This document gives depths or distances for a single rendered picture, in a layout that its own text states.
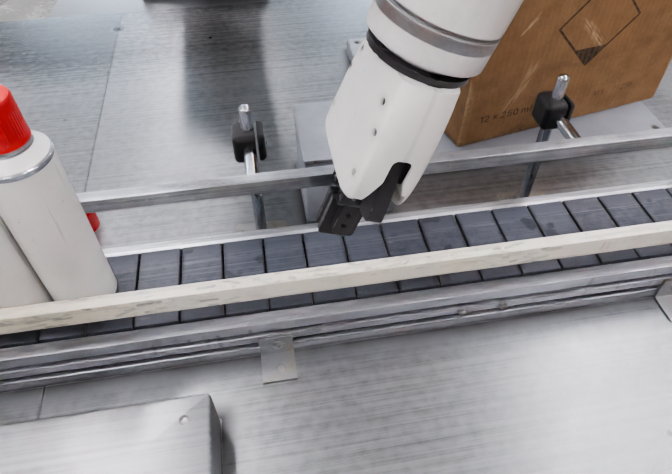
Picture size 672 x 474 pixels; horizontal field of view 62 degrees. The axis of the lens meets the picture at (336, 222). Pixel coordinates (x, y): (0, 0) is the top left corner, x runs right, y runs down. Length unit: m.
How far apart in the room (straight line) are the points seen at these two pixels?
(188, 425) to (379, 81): 0.28
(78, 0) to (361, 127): 0.85
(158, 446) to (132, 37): 0.71
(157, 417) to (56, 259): 0.14
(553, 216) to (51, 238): 0.45
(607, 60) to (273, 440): 0.57
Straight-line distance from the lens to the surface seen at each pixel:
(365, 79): 0.39
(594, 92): 0.78
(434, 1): 0.34
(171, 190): 0.48
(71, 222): 0.45
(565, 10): 0.67
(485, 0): 0.34
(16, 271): 0.49
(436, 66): 0.35
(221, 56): 0.92
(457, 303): 0.52
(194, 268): 0.53
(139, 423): 0.46
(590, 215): 0.61
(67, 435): 0.47
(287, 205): 0.64
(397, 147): 0.37
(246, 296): 0.47
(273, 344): 0.51
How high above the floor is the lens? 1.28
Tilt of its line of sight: 47 degrees down
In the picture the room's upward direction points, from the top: straight up
